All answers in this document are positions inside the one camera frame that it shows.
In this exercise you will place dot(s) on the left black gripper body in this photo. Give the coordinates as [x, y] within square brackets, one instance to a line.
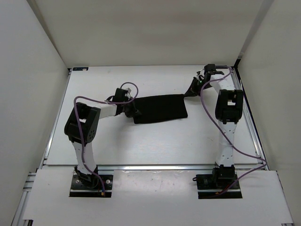
[126, 108]

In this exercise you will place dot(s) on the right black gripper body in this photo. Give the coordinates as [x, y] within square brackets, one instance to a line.
[202, 83]

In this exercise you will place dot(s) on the black skirt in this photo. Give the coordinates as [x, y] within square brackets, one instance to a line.
[155, 109]

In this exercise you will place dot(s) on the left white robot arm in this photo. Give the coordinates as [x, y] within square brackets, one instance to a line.
[81, 128]

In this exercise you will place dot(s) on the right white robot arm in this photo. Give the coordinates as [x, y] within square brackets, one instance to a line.
[228, 112]

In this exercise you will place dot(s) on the left blue corner label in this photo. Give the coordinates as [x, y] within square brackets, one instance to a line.
[80, 68]

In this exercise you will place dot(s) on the white front board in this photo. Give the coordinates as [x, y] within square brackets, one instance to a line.
[162, 198]

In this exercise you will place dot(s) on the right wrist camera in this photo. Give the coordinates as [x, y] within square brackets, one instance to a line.
[213, 69]

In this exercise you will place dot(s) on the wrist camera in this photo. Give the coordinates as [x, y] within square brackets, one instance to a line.
[122, 95]
[213, 69]

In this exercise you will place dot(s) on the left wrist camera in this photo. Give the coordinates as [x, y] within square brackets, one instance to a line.
[122, 95]

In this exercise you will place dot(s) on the aluminium table frame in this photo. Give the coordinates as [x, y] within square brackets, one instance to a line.
[189, 144]

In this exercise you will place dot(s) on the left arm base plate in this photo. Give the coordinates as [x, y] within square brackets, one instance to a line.
[93, 190]

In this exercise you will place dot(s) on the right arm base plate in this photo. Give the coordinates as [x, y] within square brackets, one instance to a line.
[220, 184]

